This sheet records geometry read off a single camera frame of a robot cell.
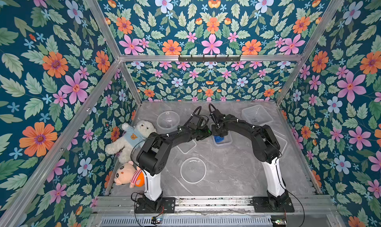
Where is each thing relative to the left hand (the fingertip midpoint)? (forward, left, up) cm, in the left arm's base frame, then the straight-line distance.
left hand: (214, 132), depth 93 cm
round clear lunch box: (+17, +32, -7) cm, 37 cm away
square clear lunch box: (+19, -36, -10) cm, 42 cm away
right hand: (+5, -4, -7) cm, 10 cm away
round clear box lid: (-20, +15, -9) cm, 26 cm away
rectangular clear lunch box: (-2, -9, -5) cm, 10 cm away
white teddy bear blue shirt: (0, +51, 0) cm, 51 cm away
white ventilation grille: (-44, +18, -8) cm, 48 cm away
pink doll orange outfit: (-21, +50, -1) cm, 54 cm away
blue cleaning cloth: (-2, -3, -5) cm, 7 cm away
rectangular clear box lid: (-5, +19, -9) cm, 21 cm away
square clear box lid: (-5, -45, -8) cm, 46 cm away
